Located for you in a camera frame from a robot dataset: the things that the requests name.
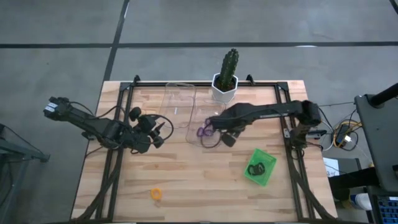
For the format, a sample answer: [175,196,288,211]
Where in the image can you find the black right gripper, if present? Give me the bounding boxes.
[205,103,251,148]

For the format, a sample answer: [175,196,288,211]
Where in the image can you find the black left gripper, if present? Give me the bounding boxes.
[129,106,166,149]

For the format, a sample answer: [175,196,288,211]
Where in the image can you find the clear plastic bin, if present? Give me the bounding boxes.
[156,82,197,130]
[185,98,227,149]

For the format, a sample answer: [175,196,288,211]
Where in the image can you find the white plant pot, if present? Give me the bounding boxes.
[211,72,239,104]

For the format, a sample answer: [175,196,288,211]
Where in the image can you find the green cactus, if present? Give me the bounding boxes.
[219,48,240,91]

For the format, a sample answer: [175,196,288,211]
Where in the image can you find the green plastic basket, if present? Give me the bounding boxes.
[243,147,278,187]

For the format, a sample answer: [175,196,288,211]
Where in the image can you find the white paper sheet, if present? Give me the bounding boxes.
[323,157,340,178]

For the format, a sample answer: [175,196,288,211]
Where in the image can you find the grey metal cart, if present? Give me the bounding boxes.
[0,124,50,224]

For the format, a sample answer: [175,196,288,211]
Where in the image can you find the black low shelf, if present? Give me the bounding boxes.
[328,167,379,200]

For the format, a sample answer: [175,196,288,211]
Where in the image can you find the white plastic bottle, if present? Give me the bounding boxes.
[349,192,373,211]

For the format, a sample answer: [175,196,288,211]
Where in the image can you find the computer keyboard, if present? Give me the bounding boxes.
[374,195,398,224]

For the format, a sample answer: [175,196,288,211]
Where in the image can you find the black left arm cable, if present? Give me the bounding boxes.
[149,113,174,142]

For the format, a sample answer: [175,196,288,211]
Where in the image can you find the black metal table frame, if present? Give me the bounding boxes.
[70,74,335,223]

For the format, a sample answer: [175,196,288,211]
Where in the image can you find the orange-yellow spring keychain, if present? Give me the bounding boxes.
[150,187,163,201]

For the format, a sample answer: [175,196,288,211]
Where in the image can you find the yellow cable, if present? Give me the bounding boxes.
[333,121,363,149]

